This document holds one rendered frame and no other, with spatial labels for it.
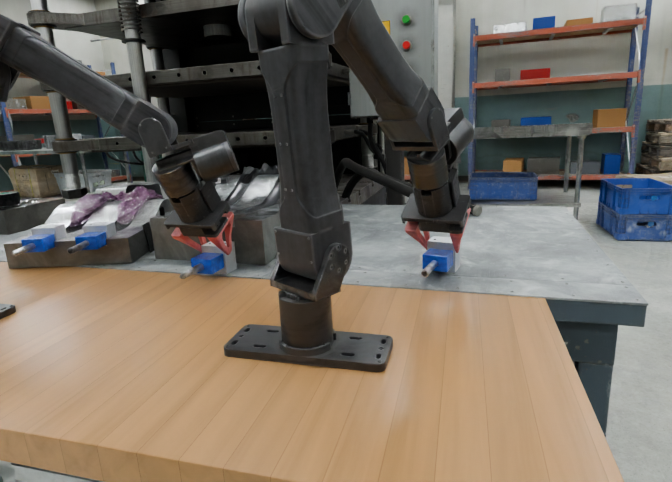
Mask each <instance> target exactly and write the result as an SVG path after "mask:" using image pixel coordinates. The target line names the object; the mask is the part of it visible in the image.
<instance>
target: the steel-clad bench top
mask: <svg viewBox="0 0 672 482"><path fill-rule="evenodd" d="M342 207H343V215H344V221H350V227H351V238H352V250H353V255H352V262H351V265H350V268H349V270H348V272H347V274H346V275H345V276H344V279H343V282H342V285H356V286H371V287H386V288H401V289H416V290H431V291H446V292H461V293H476V294H491V295H506V296H521V297H536V298H545V299H553V300H568V301H582V302H597V303H612V304H627V305H642V306H648V302H647V301H646V300H645V299H644V298H643V296H642V295H641V294H640V293H639V292H638V291H637V290H636V288H635V287H634V286H633V285H632V284H631V283H630V281H629V280H628V279H627V278H626V277H625V276H624V274H623V273H622V272H621V271H620V270H619V269H618V267H617V266H616V265H615V264H614V263H613V262H612V260H611V259H610V258H609V257H608V256H607V255H606V254H605V252H604V251H603V250H602V249H601V248H600V247H599V245H598V244H597V243H596V242H595V241H594V240H593V238H592V237H591V236H590V235H589V234H588V233H587V231H586V230H585V229H584V228H583V227H582V226H581V224H580V223H579V222H578V221H577V220H576V219H575V218H574V216H573V215H572V214H571V213H570V212H569V211H568V209H567V208H566V207H550V206H482V213H481V214H480V215H479V216H474V215H471V214H469V217H468V221H467V224H466V227H465V230H464V233H463V236H462V238H461V244H460V267H459V268H458V270H457V271H456V272H455V273H452V272H439V271H432V272H431V273H430V274H429V275H428V276H427V277H423V276H422V275H421V271H422V270H423V269H422V255H423V254H424V253H425V252H426V251H427V250H426V249H425V248H424V247H423V246H422V245H421V244H420V243H419V242H418V241H417V240H415V239H414V238H413V237H411V236H410V235H409V234H407V233H406V232H405V227H406V224H407V222H408V221H406V222H405V224H404V223H402V219H401V214H402V212H403V210H404V207H405V205H357V204H342ZM30 233H32V232H31V229H29V230H26V231H22V232H18V233H14V234H10V235H0V262H7V258H6V253H5V249H4V245H3V244H4V243H6V242H9V241H12V240H14V239H17V238H20V237H22V236H25V235H28V234H30ZM276 261H277V259H273V260H272V261H271V262H269V263H268V264H266V265H258V264H240V263H237V269H235V270H233V271H232V272H230V273H228V274H215V273H214V274H200V273H195V274H193V275H207V276H222V277H237V278H252V279H267V280H270V277H271V275H272V272H273V269H274V266H275V263H276ZM72 267H87V268H102V269H117V270H132V271H147V272H162V273H177V274H181V273H183V272H185V271H186V270H188V269H190V268H192V266H191V261H187V260H169V259H156V258H155V251H153V252H151V253H150V251H149V252H147V253H146V254H144V255H143V256H142V257H140V258H139V259H137V260H136V261H134V262H133V263H126V264H103V265H81V266H72Z"/></svg>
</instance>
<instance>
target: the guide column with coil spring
mask: <svg viewBox="0 0 672 482"><path fill-rule="evenodd" d="M139 31H140V29H125V30H124V32H125V39H126V38H139V39H141V36H140V34H139V35H138V32H139ZM126 46H127V52H128V59H129V66H130V73H131V79H132V86H133V93H134V95H136V96H138V97H139V98H141V99H142V100H144V101H146V102H149V103H150V100H149V93H148V86H147V79H146V72H145V65H144V58H143V50H142V43H141V42H134V41H132V42H126ZM141 147H142V146H141ZM142 154H143V160H144V167H145V174H146V180H147V182H157V181H158V180H157V178H156V177H155V175H154V173H153V171H152V168H153V166H154V164H155V161H157V160H158V157H157V156H155V157H152V158H150V157H149V155H148V153H147V151H146V148H145V147H142Z"/></svg>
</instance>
